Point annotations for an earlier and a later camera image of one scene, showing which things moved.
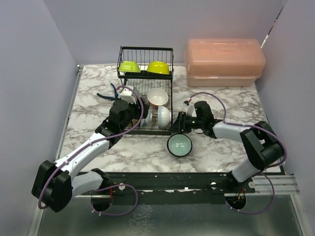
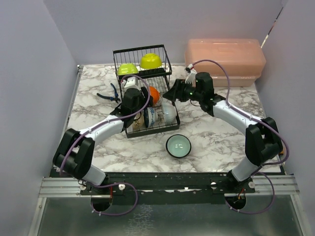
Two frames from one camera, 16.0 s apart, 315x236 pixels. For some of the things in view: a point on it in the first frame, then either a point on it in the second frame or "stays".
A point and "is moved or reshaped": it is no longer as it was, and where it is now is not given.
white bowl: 164,117 is moved or reshaped
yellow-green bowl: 160,67 -> 150,61
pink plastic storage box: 224,62 stays
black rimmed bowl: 179,145 stays
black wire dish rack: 148,72 stays
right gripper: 179,126 -> 177,91
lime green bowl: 130,66 is moved or reshaped
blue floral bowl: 146,122 is moved or reshaped
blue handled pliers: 115,98 stays
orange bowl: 157,97 is moved or reshaped
